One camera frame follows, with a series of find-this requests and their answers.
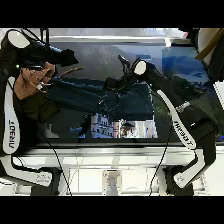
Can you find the brown clothes hanger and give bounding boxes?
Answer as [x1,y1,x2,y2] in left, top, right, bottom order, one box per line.
[58,66,85,80]

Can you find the dark blue jeans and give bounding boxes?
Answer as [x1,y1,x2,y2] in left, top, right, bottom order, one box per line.
[46,77,155,123]

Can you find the black cable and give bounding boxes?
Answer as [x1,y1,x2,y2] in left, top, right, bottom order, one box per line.
[148,114,176,197]
[35,127,73,197]

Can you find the black garment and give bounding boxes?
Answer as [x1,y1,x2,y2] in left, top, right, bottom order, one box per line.
[20,89,62,140]

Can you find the brown long-sleeved shirt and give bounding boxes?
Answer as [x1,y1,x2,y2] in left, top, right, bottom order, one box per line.
[14,62,57,101]

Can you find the silver frame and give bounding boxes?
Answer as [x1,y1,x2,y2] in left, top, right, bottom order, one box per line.
[0,142,224,197]

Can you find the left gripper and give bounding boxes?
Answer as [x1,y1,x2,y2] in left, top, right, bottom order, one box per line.
[49,46,80,67]

